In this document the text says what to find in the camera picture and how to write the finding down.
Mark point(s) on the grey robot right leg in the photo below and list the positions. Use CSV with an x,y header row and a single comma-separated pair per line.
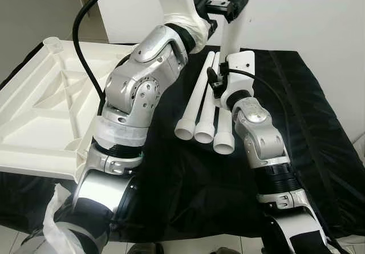
x,y
225,250

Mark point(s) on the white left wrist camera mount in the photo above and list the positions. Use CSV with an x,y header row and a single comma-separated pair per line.
x,y
177,0

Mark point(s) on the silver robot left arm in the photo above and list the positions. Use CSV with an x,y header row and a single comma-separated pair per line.
x,y
145,88

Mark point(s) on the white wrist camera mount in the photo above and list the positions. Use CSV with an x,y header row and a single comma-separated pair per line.
x,y
177,0
239,74

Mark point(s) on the black cloth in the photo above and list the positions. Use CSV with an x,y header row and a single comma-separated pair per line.
x,y
194,191

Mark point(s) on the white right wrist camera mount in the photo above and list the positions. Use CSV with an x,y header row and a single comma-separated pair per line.
x,y
239,74

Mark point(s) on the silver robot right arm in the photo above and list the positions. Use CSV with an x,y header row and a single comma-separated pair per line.
x,y
259,134

